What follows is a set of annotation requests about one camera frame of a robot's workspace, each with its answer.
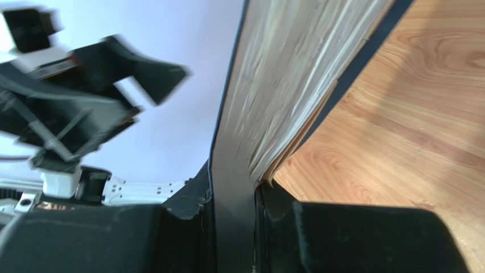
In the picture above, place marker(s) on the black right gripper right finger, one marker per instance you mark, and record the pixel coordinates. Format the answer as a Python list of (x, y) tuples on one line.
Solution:
[(295, 236)]

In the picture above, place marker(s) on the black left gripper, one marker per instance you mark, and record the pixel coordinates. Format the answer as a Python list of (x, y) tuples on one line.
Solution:
[(67, 121)]

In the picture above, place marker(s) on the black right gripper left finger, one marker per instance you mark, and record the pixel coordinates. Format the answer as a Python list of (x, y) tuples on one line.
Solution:
[(176, 236)]

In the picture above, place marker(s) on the Nineteen Eighty-Four book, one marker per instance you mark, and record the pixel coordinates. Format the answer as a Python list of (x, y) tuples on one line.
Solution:
[(288, 59)]

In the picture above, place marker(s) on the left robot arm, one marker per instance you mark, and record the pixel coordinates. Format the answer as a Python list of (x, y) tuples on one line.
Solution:
[(87, 186)]

